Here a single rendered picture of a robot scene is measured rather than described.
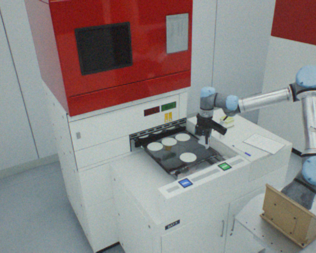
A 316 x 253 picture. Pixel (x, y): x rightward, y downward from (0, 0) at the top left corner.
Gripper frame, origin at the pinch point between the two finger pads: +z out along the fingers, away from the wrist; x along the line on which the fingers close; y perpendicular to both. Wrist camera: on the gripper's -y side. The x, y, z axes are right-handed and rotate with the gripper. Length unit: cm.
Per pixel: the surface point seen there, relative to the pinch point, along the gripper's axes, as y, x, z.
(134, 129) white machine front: 50, -7, 2
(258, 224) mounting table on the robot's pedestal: -33.6, 28.8, 19.8
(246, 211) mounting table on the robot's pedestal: -26.9, 21.6, 19.8
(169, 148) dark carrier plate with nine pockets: 26.8, -8.4, 11.9
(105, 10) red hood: 54, 7, -72
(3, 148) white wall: 217, -32, 69
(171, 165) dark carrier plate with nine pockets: 19.2, 8.1, 12.0
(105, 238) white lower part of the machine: 68, 17, 85
